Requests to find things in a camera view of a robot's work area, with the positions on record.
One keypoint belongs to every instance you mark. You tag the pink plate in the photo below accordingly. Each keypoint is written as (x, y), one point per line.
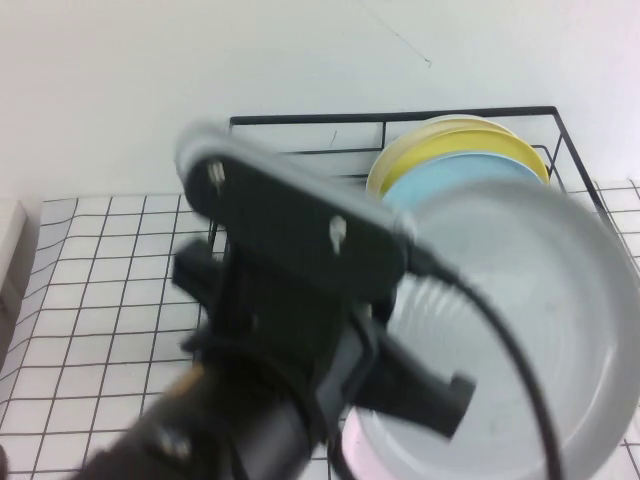
(352, 445)

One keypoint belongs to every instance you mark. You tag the cream plate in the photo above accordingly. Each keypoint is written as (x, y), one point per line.
(395, 147)

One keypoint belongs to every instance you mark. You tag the grey plate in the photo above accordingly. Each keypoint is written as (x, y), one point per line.
(525, 310)

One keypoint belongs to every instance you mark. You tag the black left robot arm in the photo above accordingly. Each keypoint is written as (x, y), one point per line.
(225, 430)

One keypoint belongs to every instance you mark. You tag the grey box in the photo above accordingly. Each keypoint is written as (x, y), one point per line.
(12, 250)

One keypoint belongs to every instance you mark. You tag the light blue plate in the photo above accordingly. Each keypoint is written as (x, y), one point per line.
(460, 172)

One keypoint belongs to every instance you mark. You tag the yellow plate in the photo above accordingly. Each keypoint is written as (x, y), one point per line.
(430, 150)

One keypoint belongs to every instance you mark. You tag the white black-grid tablecloth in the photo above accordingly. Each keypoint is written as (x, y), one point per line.
(100, 300)

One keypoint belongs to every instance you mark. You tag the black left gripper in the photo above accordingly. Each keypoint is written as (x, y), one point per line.
(280, 330)

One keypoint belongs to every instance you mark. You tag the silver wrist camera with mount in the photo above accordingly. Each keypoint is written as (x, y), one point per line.
(300, 240)

